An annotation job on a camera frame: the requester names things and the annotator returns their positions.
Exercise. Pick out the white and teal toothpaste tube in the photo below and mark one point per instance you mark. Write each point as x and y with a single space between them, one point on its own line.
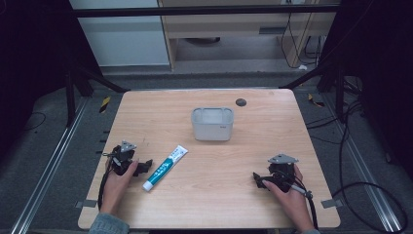
165 168

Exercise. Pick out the wooden desk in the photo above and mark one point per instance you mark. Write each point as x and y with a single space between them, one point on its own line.
233 22

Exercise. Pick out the person's right hand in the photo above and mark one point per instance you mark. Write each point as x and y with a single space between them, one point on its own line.
292 204

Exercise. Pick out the black metal frame bar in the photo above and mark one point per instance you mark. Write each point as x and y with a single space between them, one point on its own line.
201 11

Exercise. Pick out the black metal stand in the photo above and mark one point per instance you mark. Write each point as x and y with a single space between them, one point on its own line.
328 81
78 87

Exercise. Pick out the person's left hand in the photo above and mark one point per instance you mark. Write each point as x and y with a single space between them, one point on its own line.
114 188

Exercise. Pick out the grey plastic storage box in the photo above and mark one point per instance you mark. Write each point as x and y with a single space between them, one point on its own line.
212 126

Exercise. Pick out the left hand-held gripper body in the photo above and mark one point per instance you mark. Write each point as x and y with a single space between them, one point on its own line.
122 159

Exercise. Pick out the white cabinet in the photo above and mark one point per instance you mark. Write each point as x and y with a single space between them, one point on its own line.
123 39

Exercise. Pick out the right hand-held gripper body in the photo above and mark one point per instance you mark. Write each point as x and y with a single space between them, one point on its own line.
281 169

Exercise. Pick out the aluminium floor rail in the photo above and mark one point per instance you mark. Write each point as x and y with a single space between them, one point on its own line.
45 175
367 169

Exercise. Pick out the black and yellow tape strip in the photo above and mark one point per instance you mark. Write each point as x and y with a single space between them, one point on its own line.
315 101
104 104

